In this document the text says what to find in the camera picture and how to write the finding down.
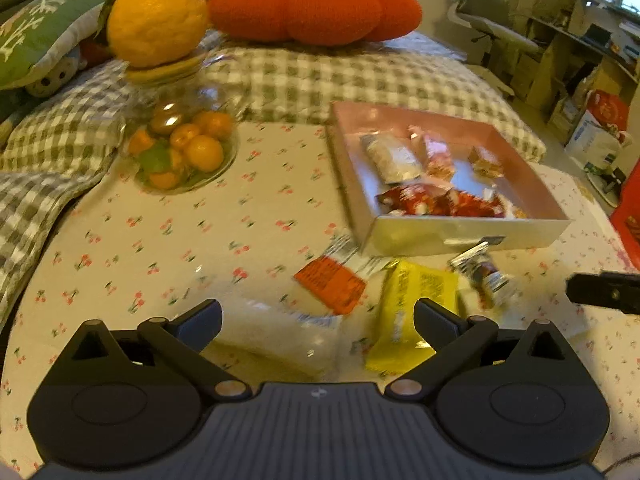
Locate grey plush toy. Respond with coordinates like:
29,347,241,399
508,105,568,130
25,45,88,98

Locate red bag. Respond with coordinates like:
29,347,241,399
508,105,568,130
585,89,632,133

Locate gold yellow snack packet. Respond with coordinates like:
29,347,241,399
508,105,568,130
365,260,463,376

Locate red tomato plush cushion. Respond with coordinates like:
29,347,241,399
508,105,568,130
207,0,423,46

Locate green patterned pillow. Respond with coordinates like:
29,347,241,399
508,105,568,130
0,0,131,92

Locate silver and blue small packet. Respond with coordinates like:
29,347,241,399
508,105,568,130
449,242,512,307

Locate large orange citrus fruit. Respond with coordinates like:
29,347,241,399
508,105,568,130
102,0,210,70

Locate small orange cake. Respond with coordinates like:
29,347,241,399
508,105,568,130
467,146,503,179

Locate grey checked quilt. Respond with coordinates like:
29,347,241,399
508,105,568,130
0,30,547,321

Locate pile of small mandarins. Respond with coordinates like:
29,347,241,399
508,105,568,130
127,110,236,191

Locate white carton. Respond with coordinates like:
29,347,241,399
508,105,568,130
565,110,623,171

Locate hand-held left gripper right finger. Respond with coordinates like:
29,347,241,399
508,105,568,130
384,297,596,403

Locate wooden desk with clutter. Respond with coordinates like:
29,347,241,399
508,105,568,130
525,0,640,126

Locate red packet with white circle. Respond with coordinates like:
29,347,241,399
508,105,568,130
375,184,453,217

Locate clear packet white rice cake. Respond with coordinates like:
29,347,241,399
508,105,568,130
212,287,343,378

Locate pink flower snack packet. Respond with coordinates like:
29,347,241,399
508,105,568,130
409,126,457,179

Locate clear packet white snack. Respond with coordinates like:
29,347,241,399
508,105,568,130
362,132,422,184

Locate red and white small packet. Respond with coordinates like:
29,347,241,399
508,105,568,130
292,242,368,316

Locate cherry print tablecloth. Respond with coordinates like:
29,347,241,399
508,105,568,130
0,122,640,480

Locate glass jar with lid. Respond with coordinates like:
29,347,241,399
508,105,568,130
120,52,251,193

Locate white office chair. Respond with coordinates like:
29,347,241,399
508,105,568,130
445,0,546,98

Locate red twisted candy wrapper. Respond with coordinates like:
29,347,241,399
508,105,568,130
447,187,507,218

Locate red plastic chair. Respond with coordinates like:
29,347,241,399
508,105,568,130
610,160,640,256

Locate pink and silver box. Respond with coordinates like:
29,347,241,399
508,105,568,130
327,101,572,258

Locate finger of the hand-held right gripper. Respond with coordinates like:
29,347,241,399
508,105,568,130
565,270,640,317

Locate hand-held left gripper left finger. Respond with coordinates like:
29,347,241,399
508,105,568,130
47,299,253,403

